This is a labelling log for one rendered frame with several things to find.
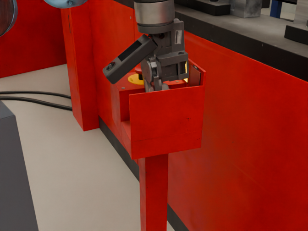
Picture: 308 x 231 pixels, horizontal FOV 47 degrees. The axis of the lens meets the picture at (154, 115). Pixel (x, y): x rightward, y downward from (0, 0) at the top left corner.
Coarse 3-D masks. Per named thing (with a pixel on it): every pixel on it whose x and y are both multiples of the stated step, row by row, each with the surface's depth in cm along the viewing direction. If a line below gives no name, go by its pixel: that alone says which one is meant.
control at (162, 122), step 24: (120, 96) 77; (144, 96) 68; (168, 96) 70; (192, 96) 72; (120, 120) 80; (144, 120) 71; (168, 120) 72; (192, 120) 74; (144, 144) 73; (168, 144) 75; (192, 144) 77
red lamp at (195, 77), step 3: (192, 69) 74; (195, 69) 73; (192, 72) 75; (195, 72) 73; (198, 72) 72; (192, 75) 75; (195, 75) 74; (198, 75) 72; (192, 78) 75; (195, 78) 74; (198, 78) 72; (192, 81) 75; (195, 81) 74; (198, 81) 72; (192, 84) 76; (195, 84) 74; (198, 84) 73
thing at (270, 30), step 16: (128, 0) 138; (176, 16) 107; (192, 16) 100; (208, 16) 100; (224, 16) 100; (192, 32) 101; (208, 32) 94; (224, 32) 88; (240, 32) 84; (256, 32) 84; (272, 32) 84; (240, 48) 84; (256, 48) 79; (272, 48) 74; (288, 48) 72; (304, 48) 72; (272, 64) 75; (288, 64) 71; (304, 64) 68
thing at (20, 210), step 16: (0, 112) 68; (0, 128) 67; (16, 128) 69; (0, 144) 68; (16, 144) 70; (0, 160) 69; (16, 160) 71; (0, 176) 70; (16, 176) 72; (0, 192) 71; (16, 192) 74; (0, 208) 73; (16, 208) 75; (32, 208) 78; (0, 224) 74; (16, 224) 77; (32, 224) 79
